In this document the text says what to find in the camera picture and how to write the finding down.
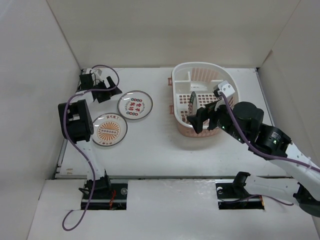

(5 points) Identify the green rimmed white plate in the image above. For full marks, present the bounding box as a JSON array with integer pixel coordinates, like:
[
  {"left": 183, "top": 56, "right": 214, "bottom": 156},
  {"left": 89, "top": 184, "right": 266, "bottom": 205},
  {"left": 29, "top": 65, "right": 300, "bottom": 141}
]
[{"left": 188, "top": 91, "right": 198, "bottom": 116}]

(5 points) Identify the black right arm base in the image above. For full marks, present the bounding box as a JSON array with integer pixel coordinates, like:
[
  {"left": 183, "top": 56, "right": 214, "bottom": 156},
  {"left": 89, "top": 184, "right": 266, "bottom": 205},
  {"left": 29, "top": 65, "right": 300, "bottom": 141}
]
[{"left": 215, "top": 182, "right": 265, "bottom": 210}]

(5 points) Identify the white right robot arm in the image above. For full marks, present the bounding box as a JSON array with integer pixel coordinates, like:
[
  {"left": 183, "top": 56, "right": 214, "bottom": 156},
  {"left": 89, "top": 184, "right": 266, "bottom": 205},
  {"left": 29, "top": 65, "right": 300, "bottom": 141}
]
[{"left": 187, "top": 101, "right": 320, "bottom": 217}]

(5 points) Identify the orange sunburst white plate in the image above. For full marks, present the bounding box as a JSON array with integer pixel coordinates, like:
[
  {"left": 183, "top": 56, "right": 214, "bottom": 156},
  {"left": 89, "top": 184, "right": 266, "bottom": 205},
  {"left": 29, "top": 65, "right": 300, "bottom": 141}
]
[{"left": 92, "top": 112, "right": 128, "bottom": 147}]

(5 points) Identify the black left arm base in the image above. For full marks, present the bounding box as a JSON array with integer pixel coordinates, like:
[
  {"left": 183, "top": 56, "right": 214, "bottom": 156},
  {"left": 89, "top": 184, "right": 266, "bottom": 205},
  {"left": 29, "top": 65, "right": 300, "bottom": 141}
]
[{"left": 87, "top": 183, "right": 128, "bottom": 211}]

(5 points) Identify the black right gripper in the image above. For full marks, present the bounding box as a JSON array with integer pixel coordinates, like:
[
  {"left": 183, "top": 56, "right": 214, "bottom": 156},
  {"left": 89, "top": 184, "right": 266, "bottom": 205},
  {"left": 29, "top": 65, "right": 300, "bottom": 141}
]
[{"left": 186, "top": 95, "right": 248, "bottom": 144}]

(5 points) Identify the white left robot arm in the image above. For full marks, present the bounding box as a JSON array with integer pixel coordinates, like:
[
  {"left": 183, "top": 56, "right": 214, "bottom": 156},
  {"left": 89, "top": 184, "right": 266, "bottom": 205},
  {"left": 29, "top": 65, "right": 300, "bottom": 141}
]
[{"left": 57, "top": 72, "right": 121, "bottom": 199}]

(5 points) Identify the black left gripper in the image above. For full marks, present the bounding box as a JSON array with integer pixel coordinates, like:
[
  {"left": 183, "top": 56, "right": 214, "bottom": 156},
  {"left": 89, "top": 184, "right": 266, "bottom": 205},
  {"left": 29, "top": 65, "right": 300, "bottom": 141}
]
[{"left": 92, "top": 77, "right": 122, "bottom": 103}]

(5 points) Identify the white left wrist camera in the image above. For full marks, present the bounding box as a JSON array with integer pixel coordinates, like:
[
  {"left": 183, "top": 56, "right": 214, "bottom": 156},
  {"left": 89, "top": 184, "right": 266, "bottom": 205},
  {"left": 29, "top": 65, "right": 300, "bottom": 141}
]
[{"left": 88, "top": 69, "right": 102, "bottom": 84}]

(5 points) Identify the white pink dish rack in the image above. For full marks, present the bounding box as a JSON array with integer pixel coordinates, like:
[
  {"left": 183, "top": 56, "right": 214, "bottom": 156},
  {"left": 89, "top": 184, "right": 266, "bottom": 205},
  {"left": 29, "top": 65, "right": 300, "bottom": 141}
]
[{"left": 168, "top": 62, "right": 239, "bottom": 138}]

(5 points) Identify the red lettered white plate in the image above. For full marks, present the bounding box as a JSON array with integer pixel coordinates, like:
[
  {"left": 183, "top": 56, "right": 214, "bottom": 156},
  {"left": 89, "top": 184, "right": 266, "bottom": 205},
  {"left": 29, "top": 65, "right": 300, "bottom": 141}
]
[{"left": 117, "top": 90, "right": 154, "bottom": 120}]

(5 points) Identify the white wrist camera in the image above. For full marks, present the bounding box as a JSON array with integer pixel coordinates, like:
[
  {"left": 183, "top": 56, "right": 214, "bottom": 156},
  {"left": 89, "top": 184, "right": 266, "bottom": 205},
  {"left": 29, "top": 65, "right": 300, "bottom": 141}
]
[
  {"left": 213, "top": 80, "right": 236, "bottom": 98},
  {"left": 88, "top": 69, "right": 102, "bottom": 84}
]

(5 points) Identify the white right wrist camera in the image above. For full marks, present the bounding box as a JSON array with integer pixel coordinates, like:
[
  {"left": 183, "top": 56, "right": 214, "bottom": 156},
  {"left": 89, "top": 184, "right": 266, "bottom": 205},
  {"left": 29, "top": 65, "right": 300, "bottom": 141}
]
[{"left": 213, "top": 80, "right": 236, "bottom": 98}]

